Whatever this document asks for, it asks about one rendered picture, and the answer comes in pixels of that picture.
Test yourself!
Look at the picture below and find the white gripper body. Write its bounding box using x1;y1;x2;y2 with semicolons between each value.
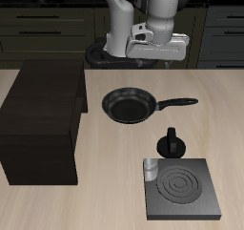
125;32;191;62

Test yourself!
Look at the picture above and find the black frying pan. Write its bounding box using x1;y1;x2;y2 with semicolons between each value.
101;87;199;125

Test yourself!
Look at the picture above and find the dark grey kitchen cupboard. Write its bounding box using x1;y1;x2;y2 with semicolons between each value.
195;4;244;71

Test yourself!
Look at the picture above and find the round black knob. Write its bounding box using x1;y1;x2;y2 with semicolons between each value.
155;127;188;159

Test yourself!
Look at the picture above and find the dark olive kitchen cupboard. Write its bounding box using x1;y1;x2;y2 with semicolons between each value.
0;6;208;71

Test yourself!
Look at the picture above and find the dark wooden cabinet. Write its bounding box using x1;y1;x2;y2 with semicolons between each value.
0;58;89;187

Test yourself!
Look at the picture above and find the dark grey stove plate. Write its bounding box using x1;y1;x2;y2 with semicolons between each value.
142;157;223;221

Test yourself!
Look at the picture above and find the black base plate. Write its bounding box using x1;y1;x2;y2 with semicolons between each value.
84;37;160;70

